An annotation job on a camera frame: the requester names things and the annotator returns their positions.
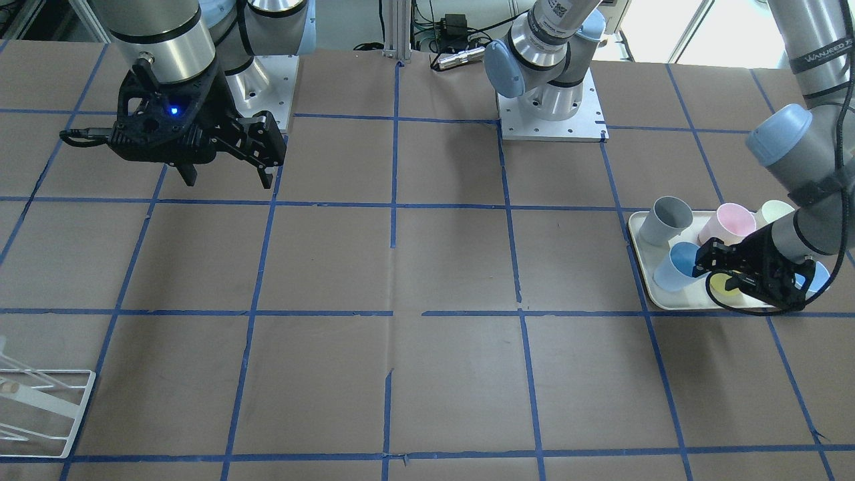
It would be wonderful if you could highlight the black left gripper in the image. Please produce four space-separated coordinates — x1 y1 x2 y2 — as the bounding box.
693 226 816 309

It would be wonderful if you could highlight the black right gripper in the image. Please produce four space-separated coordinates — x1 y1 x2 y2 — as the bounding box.
107 58 287 189

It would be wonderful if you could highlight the light blue cup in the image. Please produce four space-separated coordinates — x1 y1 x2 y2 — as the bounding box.
794 260 830 298
653 243 709 293

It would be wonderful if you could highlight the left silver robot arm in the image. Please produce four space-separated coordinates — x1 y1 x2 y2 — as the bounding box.
484 1 853 315

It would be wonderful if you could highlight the yellow cup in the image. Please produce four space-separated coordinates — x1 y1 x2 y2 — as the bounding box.
709 272 741 298

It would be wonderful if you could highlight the pink cup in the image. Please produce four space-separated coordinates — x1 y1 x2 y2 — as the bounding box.
697 203 757 245

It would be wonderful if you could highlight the cream white cup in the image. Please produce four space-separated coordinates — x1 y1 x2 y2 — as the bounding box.
755 200 795 229

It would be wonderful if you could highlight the grey cup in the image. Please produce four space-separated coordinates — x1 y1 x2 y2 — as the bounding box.
639 196 693 247

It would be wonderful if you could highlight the cream plastic tray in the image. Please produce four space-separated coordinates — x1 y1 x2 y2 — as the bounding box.
628 210 829 312

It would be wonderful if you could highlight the black power adapter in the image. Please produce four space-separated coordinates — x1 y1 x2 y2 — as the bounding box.
439 13 470 43

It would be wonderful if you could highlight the white wire dish rack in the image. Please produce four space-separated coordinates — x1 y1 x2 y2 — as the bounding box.
1 336 97 460

